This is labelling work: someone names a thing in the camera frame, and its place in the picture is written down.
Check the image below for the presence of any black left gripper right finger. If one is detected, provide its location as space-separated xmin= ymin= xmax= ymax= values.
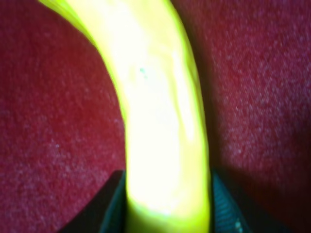
xmin=211 ymin=170 xmax=252 ymax=233

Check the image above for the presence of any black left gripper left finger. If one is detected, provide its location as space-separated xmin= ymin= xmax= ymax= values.
xmin=59 ymin=170 xmax=126 ymax=233

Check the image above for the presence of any yellow toy banana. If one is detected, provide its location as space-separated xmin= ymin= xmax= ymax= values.
xmin=43 ymin=0 xmax=211 ymax=233

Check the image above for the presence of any red tablecloth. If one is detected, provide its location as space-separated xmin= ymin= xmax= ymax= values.
xmin=0 ymin=0 xmax=311 ymax=233

